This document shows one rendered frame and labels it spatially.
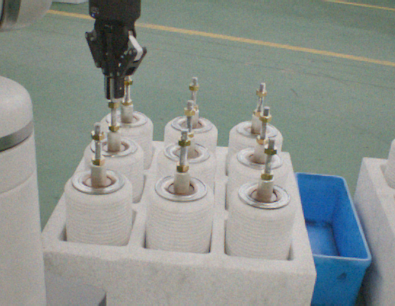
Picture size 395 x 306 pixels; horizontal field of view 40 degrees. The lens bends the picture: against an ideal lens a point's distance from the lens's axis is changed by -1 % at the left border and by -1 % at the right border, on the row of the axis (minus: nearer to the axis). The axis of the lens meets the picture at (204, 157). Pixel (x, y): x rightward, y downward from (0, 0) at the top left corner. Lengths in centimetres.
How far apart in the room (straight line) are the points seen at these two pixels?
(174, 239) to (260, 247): 12
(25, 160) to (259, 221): 42
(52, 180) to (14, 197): 93
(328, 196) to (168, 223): 51
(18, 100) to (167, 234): 43
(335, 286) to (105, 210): 42
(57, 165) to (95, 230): 63
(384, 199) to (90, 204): 51
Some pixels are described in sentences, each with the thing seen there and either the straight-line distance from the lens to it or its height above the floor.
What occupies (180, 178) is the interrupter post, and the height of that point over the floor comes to 27.
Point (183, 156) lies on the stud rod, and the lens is 75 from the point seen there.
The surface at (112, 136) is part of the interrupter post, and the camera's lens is 87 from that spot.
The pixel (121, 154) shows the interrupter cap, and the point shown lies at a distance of 86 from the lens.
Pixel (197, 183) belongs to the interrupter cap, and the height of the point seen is 25.
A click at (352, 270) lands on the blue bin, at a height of 10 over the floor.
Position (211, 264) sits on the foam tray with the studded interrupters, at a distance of 75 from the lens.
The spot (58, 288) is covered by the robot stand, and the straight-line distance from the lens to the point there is 52.
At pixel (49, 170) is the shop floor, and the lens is 137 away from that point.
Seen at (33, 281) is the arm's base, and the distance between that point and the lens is 45.
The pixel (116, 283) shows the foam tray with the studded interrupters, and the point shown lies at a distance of 79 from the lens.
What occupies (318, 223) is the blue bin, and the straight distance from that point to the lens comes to 122.
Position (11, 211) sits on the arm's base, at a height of 42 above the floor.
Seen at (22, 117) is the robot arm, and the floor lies 49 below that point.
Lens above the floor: 63
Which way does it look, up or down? 26 degrees down
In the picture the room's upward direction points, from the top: 5 degrees clockwise
